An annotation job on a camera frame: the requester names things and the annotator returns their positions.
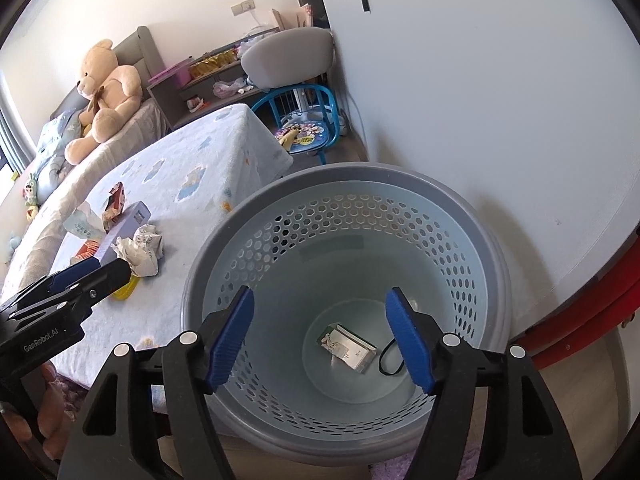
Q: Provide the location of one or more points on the yellow square lid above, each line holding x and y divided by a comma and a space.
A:
125, 291

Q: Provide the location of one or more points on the crumpled white paper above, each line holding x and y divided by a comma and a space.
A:
142, 250

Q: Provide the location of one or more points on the small white green carton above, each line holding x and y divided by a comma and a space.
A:
345, 347

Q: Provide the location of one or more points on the grey upholstered headboard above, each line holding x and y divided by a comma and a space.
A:
142, 50

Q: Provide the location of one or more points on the grey perforated plastic basket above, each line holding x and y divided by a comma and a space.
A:
350, 175

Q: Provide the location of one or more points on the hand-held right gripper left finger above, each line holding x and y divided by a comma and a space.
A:
227, 345

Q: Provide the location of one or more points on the small green doll toy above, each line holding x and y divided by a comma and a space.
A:
30, 192

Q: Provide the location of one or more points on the yellow toy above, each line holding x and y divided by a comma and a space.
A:
287, 139

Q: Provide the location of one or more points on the white plastic bag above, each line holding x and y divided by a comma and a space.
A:
255, 42

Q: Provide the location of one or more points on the window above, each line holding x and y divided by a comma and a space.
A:
10, 135

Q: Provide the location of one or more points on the red beige snack wrapper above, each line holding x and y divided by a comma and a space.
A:
114, 205

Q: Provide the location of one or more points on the red white small packet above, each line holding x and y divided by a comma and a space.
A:
195, 104

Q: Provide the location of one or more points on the wall power outlet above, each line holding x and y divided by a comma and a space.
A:
243, 8

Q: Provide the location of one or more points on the grey open shelf unit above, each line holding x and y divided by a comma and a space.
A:
165, 97

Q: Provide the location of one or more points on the orange white packet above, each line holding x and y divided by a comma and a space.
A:
87, 251

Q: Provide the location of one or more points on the purple fuzzy rug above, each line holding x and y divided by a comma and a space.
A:
75, 390

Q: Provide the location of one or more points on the light blue printed pillow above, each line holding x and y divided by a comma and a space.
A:
52, 150

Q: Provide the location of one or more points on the white green plastic wrapper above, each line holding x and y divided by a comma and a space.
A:
85, 222

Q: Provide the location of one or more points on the pink plastic box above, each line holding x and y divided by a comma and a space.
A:
170, 72

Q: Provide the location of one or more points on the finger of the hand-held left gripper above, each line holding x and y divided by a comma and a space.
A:
75, 272
105, 282

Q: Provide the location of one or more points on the pink plastic bag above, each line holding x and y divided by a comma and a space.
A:
227, 89

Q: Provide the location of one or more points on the person's left hand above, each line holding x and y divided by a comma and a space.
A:
50, 410

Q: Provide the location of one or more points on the white wardrobe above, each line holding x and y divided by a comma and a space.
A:
475, 85

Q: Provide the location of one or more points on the red metal frame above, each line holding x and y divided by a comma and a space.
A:
590, 310

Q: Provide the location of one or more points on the blue child chair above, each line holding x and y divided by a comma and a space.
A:
312, 132

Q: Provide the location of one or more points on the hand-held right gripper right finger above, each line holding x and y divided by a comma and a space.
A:
407, 340

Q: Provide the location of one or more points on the light purple box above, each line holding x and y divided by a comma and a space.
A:
131, 220

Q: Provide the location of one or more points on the yellow snack packets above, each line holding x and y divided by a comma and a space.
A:
212, 64

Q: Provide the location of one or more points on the beige teddy bear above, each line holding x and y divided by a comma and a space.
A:
112, 90

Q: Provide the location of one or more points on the bed with beige cover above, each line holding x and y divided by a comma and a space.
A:
125, 147

